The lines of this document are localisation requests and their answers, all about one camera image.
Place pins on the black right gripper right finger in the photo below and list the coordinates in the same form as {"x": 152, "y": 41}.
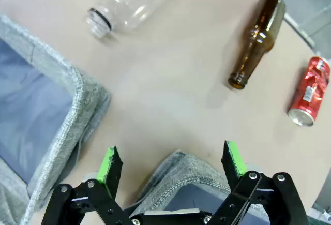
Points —
{"x": 248, "y": 191}

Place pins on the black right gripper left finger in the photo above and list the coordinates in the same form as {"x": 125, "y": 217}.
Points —
{"x": 103, "y": 199}

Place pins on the crushed red cola can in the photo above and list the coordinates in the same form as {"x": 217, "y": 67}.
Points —
{"x": 310, "y": 90}

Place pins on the grey fabric basket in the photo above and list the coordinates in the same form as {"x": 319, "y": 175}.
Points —
{"x": 85, "y": 98}
{"x": 186, "y": 173}

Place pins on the brown glass bottle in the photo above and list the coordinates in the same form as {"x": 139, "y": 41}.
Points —
{"x": 261, "y": 33}

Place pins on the clear plastic bottle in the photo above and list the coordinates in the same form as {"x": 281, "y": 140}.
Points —
{"x": 134, "y": 2}

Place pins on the grey aluminium frame bar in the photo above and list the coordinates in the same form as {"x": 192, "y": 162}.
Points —
{"x": 301, "y": 29}

